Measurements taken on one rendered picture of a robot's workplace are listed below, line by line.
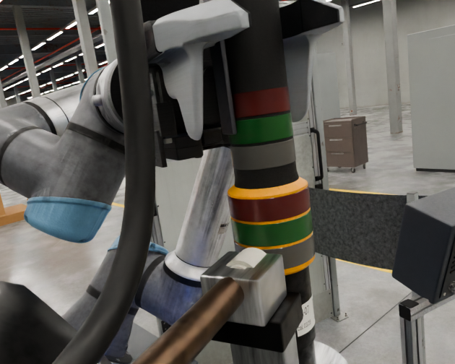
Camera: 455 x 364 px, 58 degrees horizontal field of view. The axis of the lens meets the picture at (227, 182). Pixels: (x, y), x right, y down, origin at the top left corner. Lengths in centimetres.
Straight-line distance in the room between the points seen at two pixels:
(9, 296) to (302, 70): 23
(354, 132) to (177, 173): 525
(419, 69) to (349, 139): 144
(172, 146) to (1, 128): 28
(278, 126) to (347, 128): 687
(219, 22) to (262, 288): 11
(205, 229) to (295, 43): 57
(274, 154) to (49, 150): 29
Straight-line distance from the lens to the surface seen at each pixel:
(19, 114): 53
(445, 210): 94
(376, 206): 220
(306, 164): 253
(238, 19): 17
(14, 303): 30
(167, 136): 25
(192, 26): 18
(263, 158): 20
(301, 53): 23
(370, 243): 229
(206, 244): 78
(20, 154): 47
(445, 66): 667
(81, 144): 43
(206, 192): 75
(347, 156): 716
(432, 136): 684
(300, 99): 23
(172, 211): 214
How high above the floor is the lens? 152
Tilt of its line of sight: 11 degrees down
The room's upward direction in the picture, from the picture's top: 8 degrees counter-clockwise
